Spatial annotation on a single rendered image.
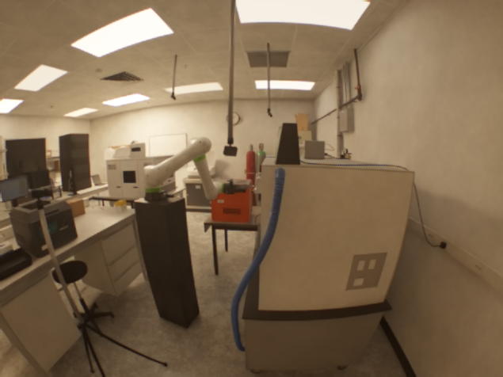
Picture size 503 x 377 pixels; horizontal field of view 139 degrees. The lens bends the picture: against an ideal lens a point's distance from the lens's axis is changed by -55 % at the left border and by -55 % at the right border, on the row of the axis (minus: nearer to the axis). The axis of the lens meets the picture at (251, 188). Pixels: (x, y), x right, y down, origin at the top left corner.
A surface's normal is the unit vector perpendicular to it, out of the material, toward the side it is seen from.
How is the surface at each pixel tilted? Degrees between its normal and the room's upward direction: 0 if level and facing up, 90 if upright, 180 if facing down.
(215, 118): 90
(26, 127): 90
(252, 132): 90
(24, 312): 90
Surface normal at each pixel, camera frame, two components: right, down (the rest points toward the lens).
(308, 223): -0.09, 0.19
